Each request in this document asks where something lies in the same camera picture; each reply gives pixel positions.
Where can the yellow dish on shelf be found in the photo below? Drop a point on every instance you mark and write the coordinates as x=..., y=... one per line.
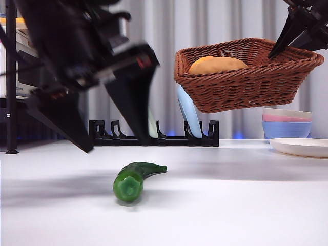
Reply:
x=18, y=20

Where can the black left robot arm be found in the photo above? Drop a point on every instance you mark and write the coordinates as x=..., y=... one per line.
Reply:
x=51, y=30

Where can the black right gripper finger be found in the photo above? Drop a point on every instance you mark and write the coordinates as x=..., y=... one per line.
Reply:
x=315, y=38
x=289, y=28

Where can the black plate rack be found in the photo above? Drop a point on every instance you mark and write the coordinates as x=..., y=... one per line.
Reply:
x=179, y=142

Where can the tan toy potato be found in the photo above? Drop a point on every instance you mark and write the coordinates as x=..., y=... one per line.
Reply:
x=217, y=65

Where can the black metal shelf frame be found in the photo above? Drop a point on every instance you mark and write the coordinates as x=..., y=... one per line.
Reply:
x=11, y=102

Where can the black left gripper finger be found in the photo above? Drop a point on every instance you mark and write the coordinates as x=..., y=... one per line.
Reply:
x=133, y=102
x=64, y=118

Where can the cream toaster oven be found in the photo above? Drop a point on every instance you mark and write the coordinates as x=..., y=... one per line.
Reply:
x=23, y=87

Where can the green toy cucumber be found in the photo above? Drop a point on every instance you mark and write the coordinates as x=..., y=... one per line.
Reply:
x=128, y=188

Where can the pale blue plate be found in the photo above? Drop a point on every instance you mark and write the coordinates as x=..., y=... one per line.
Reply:
x=189, y=115

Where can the brown wicker basket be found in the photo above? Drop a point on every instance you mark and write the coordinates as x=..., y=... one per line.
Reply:
x=243, y=87

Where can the cream bowl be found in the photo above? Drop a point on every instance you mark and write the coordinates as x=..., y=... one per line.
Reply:
x=289, y=114

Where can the grey curtain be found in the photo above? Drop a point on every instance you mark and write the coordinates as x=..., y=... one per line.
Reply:
x=217, y=23

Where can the white flat plate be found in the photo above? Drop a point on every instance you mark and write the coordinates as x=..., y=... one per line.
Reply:
x=299, y=147

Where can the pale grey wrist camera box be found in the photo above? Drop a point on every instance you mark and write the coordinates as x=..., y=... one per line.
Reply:
x=124, y=27

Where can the pale green plate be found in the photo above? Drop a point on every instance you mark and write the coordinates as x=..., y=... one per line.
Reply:
x=152, y=128

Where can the pink bowl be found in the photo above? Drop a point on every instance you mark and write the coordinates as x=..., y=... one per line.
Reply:
x=273, y=118

